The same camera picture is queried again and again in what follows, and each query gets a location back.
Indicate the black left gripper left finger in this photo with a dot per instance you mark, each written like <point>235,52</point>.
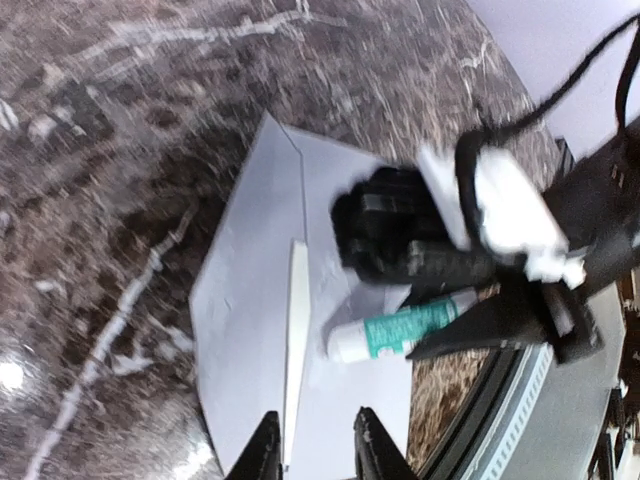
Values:
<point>261,457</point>

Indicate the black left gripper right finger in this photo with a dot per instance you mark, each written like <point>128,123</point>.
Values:
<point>376,455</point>

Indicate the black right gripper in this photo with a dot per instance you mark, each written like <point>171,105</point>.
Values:
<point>522,314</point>

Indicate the white green glue stick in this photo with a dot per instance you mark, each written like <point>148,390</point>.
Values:
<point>395,333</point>

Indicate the cream lined letter paper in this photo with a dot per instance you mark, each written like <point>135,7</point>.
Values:
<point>297,331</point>

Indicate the grey paper envelope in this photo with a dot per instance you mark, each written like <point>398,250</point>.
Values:
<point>274,254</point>

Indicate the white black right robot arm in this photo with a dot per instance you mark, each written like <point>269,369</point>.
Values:
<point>597,206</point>

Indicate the black front frame rail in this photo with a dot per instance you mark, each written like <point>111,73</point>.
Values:
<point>461,444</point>

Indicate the white slotted cable duct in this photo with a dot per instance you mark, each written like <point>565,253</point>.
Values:
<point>514,413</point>

